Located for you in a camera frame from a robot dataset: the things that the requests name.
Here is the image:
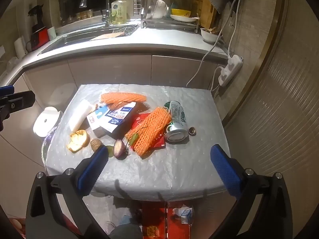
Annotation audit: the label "stacked white bowls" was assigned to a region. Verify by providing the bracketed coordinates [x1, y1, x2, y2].
[152, 0, 170, 19]

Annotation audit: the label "red black blender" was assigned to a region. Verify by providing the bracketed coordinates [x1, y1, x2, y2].
[27, 5, 49, 51]

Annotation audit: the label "white power strip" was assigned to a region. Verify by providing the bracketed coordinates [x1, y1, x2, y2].
[218, 55, 243, 85]

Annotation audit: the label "wooden board in sink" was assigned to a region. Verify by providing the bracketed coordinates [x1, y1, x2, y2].
[90, 31, 125, 41]

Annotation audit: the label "white bowl with food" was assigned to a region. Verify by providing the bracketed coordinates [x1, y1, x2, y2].
[200, 27, 222, 43]

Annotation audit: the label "white round lid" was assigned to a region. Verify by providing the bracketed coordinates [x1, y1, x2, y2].
[33, 107, 63, 138]

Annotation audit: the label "chrome kitchen faucet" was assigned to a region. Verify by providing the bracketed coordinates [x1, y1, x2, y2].
[79, 0, 111, 26]

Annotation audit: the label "blue white milk carton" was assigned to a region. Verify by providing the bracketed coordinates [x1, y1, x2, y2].
[87, 104, 111, 138]

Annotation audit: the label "brown taro root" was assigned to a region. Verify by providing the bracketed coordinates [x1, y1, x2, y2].
[90, 139, 103, 152]

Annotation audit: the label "green dish soap bottle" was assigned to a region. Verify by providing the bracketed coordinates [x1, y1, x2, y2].
[111, 0, 127, 25]

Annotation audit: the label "green chili pepper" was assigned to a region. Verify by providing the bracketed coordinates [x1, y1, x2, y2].
[128, 127, 147, 147]

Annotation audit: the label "red box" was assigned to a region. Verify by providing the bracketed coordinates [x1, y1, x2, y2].
[142, 201, 193, 239]

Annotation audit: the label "row of glass jars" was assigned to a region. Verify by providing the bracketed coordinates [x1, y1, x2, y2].
[61, 9, 94, 24]

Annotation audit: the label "wooden cutting board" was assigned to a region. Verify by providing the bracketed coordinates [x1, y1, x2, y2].
[193, 0, 218, 29]

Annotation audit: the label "white foam block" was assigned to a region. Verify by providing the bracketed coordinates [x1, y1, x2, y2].
[69, 99, 95, 132]

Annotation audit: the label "metal steamer tray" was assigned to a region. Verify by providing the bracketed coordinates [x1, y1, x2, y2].
[113, 25, 139, 36]

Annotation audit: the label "wide orange foam net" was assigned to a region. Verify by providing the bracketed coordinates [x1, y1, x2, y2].
[125, 107, 172, 158]

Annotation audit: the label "steel kitchen sink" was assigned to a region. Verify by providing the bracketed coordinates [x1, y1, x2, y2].
[37, 25, 140, 55]

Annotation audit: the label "orange peel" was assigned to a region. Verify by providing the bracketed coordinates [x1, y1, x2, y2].
[66, 129, 90, 153]

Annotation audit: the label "white plate with spoon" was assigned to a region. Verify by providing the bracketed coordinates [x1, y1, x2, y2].
[170, 14, 200, 22]

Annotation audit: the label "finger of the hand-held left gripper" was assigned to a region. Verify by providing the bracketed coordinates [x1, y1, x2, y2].
[0, 85, 15, 97]
[0, 91, 36, 131]

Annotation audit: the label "small blue white carton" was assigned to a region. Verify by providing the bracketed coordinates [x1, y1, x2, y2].
[180, 207, 193, 225]

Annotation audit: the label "metal dish rack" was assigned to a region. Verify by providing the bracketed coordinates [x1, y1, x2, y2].
[133, 0, 201, 33]

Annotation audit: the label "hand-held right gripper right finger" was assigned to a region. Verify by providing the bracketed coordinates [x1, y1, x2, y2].
[210, 144, 293, 239]

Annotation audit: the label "yellow bowl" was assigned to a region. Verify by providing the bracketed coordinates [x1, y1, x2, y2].
[171, 8, 191, 17]

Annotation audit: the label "purple onion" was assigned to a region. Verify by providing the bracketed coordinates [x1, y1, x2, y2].
[113, 139, 130, 160]

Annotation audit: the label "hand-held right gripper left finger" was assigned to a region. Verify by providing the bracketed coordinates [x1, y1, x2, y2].
[26, 145, 110, 239]

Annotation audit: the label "long orange foam net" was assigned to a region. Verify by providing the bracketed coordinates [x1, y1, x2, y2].
[100, 92, 147, 104]

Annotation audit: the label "green white drink can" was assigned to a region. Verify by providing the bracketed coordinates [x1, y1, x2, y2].
[163, 100, 192, 144]

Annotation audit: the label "red packet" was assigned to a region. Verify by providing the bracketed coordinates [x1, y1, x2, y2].
[129, 113, 167, 148]

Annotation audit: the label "blue white wipes packet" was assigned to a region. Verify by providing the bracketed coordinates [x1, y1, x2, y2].
[104, 102, 137, 140]

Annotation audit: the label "white power cable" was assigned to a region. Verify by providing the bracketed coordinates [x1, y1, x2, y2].
[186, 0, 243, 89]

